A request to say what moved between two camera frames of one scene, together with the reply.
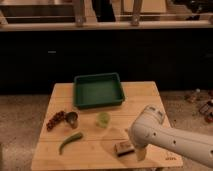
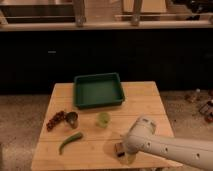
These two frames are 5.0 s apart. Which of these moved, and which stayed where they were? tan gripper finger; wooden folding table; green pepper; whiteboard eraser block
Moved: tan gripper finger
Stayed: green pepper; whiteboard eraser block; wooden folding table
